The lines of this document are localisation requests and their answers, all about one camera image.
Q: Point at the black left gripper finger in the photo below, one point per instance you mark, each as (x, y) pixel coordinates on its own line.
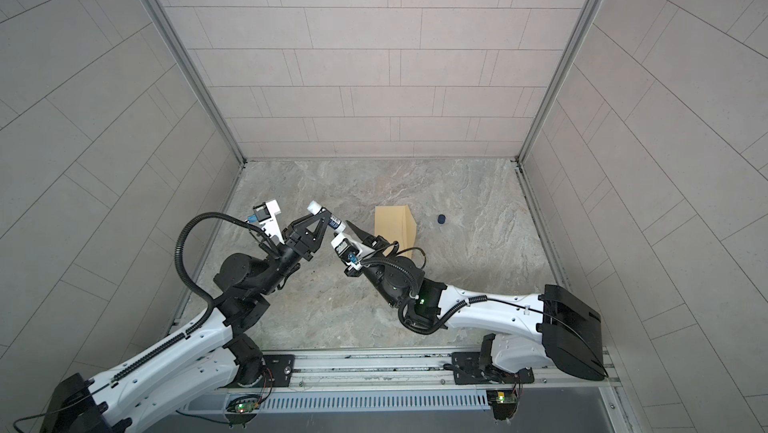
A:
(302, 226)
(320, 224)

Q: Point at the left green circuit board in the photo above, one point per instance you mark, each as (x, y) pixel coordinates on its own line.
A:
(244, 405)

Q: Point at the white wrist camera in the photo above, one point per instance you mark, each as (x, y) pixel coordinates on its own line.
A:
(265, 217)
(345, 248)

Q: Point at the white glue stick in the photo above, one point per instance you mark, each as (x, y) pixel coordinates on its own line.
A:
(336, 224)

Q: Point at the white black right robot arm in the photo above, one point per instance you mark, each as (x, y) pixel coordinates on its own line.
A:
(553, 328)

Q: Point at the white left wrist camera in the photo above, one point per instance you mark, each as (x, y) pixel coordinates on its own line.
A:
(265, 217)

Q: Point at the right green circuit board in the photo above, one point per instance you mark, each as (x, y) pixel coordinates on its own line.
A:
(503, 403)

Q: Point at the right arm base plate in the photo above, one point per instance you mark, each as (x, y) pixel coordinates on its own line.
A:
(470, 368)

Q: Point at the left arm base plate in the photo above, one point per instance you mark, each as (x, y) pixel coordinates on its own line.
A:
(266, 371)

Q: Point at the right aluminium corner post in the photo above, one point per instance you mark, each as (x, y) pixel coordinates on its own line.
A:
(579, 33)

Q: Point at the green circuit board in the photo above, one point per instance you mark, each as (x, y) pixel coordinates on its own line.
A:
(503, 403)
(244, 405)

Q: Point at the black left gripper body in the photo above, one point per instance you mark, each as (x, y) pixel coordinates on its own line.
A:
(294, 253)

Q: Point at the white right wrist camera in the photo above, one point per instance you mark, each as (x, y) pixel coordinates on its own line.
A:
(345, 248)

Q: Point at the tan kraft envelope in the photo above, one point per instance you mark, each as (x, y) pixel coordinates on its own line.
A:
(395, 223)

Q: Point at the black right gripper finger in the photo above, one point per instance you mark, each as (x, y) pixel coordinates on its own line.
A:
(353, 268)
(368, 240)

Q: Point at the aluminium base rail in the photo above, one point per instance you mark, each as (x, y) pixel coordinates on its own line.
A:
(375, 370)

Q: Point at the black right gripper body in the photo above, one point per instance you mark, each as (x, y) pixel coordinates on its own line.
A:
(380, 271)

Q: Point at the left aluminium corner post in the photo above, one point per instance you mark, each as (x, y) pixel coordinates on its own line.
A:
(187, 67)

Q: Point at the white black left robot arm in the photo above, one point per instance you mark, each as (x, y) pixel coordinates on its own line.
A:
(211, 351)

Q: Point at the aluminium corner post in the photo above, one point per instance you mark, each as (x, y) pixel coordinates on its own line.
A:
(579, 33)
(187, 67)

